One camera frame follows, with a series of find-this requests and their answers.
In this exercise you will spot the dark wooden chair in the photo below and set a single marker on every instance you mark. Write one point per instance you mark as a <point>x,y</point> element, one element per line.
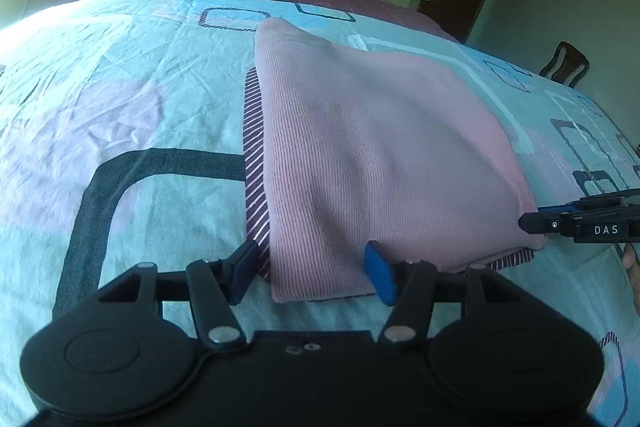
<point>565,64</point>

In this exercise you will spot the person's right hand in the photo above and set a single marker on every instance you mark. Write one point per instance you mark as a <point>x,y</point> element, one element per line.
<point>629,259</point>

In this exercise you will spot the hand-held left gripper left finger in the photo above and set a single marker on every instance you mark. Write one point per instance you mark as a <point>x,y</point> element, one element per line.
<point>245,272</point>

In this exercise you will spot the patterned light blue bedsheet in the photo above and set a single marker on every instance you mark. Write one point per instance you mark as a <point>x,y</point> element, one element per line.
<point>125,107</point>

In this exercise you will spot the pink knit sweater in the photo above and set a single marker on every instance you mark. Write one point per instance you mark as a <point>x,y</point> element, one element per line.
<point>370,137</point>

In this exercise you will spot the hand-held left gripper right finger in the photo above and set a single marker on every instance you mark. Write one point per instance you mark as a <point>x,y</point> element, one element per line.
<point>380,277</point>

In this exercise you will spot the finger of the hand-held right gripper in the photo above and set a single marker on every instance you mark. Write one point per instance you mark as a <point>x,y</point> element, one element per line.
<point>590,202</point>
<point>547,224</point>

